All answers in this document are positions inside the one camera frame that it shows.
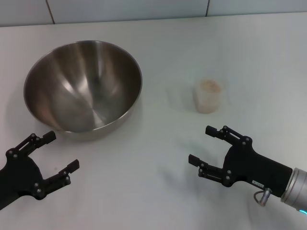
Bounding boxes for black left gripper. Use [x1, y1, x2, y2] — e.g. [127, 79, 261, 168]
[0, 131, 80, 204]

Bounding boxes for right arm connector cable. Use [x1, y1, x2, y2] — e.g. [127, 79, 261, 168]
[253, 188, 273, 207]

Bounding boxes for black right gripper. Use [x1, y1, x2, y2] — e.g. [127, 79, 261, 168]
[188, 125, 294, 198]

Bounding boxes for white rice grains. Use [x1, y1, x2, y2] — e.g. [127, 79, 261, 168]
[196, 79, 222, 113]

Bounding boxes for stainless steel mixing bowl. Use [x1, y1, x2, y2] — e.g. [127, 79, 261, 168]
[23, 40, 143, 142]

